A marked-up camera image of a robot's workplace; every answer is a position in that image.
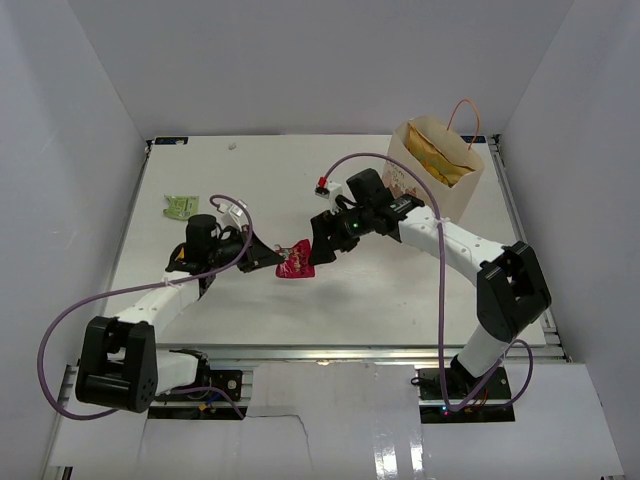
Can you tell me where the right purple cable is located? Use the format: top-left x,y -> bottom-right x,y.
319,152 -> 535,414

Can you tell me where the brown chips bag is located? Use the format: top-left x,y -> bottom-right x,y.
406,123 -> 474,187

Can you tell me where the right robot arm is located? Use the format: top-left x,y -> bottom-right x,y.
309,169 -> 552,399

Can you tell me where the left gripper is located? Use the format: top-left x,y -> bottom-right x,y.
208,225 -> 284,273

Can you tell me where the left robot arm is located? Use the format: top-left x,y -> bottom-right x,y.
75,214 -> 284,413

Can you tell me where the aluminium table frame rail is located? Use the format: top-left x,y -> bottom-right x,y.
87,134 -> 569,364

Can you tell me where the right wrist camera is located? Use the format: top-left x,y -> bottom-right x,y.
314,177 -> 343,212

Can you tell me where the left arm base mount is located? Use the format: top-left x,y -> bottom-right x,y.
154,349 -> 245,419

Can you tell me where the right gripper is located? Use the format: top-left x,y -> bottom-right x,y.
308,203 -> 374,267

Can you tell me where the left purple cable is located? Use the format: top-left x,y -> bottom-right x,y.
37,195 -> 254,420

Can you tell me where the purple cable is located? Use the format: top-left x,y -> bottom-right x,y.
37,195 -> 254,420
319,152 -> 535,414

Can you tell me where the light green snack packet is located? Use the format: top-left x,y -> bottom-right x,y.
163,195 -> 199,221

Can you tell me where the blue label sticker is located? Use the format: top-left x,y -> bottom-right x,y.
153,137 -> 189,146

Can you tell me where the pink snack packet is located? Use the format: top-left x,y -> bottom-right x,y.
275,239 -> 315,279

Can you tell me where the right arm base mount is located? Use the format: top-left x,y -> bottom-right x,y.
409,367 -> 516,424

